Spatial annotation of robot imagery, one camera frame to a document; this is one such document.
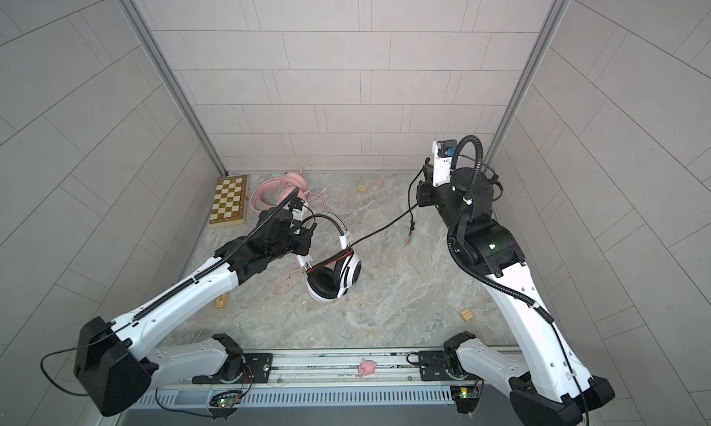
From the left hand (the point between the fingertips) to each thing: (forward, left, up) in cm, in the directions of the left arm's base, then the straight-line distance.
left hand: (320, 230), depth 78 cm
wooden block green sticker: (+31, -11, -18) cm, 37 cm away
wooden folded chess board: (+20, +38, -15) cm, 46 cm away
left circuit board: (-39, +19, -14) cm, 45 cm away
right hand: (+4, -26, +22) cm, 35 cm away
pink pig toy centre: (-31, -14, -15) cm, 37 cm away
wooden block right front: (-18, -42, -16) cm, 48 cm away
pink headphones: (+29, +17, -13) cm, 36 cm away
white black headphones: (-15, -4, -1) cm, 15 cm away
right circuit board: (-37, -38, -18) cm, 56 cm away
